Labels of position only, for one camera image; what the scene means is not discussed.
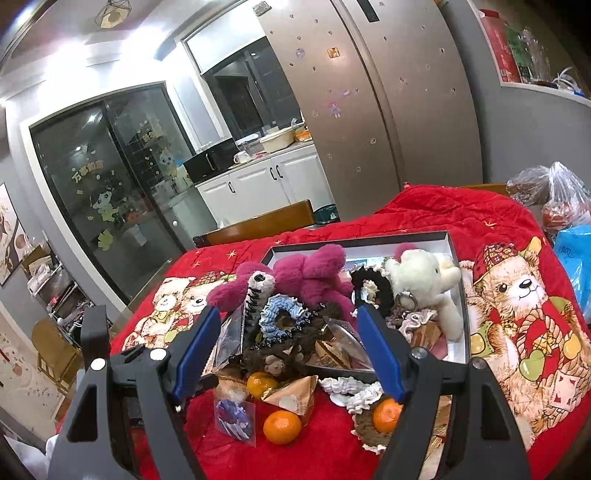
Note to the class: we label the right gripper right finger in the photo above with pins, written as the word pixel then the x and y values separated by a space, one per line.
pixel 483 440

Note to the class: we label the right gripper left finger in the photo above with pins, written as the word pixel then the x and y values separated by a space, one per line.
pixel 95 440

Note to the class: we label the brown lace scrunchie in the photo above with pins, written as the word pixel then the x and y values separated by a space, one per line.
pixel 371 439

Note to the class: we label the white lace scrunchie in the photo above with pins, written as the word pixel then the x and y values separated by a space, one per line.
pixel 353 395

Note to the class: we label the orange tangerine back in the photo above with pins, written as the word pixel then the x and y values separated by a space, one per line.
pixel 259 383

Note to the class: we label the orange tangerine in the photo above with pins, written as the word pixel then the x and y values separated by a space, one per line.
pixel 282 427
pixel 259 383

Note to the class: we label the orange tangerine front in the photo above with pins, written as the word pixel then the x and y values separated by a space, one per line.
pixel 282 427

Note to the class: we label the gold triangle snack pack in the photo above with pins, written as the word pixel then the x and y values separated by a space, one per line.
pixel 298 396

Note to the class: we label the purple anime badge bag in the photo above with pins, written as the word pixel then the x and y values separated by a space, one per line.
pixel 235 416

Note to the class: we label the red teddy bear blanket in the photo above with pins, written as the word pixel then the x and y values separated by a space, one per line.
pixel 525 323

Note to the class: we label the black fuzzy scrunchie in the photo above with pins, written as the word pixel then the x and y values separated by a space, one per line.
pixel 382 291

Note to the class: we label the white plush bear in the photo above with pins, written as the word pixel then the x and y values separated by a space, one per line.
pixel 421 280

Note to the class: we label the dark glass sliding door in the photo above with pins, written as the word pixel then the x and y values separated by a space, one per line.
pixel 116 168

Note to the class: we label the brown monkey plush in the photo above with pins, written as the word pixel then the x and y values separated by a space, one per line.
pixel 284 360

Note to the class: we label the blue lace scrunchie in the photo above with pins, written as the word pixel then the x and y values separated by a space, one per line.
pixel 281 317

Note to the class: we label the black storage box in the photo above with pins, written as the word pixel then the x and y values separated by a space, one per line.
pixel 419 327

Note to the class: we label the magenta plush bear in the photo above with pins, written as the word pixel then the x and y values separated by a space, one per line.
pixel 314 280

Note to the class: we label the black microwave oven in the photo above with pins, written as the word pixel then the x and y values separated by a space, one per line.
pixel 213 161

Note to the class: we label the blue plastic bag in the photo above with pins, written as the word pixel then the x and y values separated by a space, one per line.
pixel 573 249

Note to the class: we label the wooden chair back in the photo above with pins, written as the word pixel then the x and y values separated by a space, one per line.
pixel 286 219

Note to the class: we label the green trash bin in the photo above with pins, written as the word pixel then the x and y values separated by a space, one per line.
pixel 327 214

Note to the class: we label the clear plastic bag of food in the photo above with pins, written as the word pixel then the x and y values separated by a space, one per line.
pixel 562 195

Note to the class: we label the white kitchen cabinet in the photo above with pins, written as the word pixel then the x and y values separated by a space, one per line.
pixel 272 182

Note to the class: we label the cream basin on counter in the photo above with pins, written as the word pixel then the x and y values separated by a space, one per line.
pixel 278 140

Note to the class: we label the silver double door refrigerator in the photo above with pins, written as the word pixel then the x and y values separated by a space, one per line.
pixel 384 92

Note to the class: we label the red box on shelf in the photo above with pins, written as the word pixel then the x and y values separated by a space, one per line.
pixel 495 28

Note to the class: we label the white wall shelf unit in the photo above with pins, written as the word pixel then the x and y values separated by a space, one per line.
pixel 551 49

